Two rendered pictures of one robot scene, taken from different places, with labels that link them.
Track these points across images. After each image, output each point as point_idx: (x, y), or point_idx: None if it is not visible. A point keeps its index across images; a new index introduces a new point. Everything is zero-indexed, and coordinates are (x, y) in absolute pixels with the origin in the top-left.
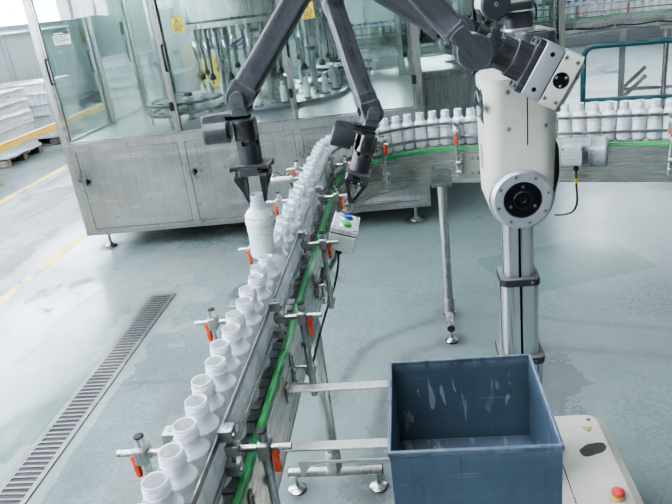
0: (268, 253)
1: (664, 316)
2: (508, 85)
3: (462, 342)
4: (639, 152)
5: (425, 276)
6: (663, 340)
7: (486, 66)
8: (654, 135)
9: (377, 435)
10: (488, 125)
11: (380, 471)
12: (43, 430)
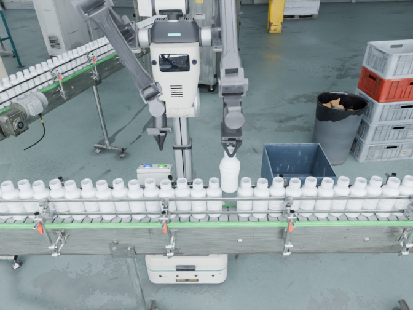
0: (241, 179)
1: (61, 173)
2: (214, 45)
3: (23, 259)
4: (47, 95)
5: None
6: (80, 178)
7: (131, 47)
8: (47, 83)
9: None
10: (195, 70)
11: (155, 302)
12: None
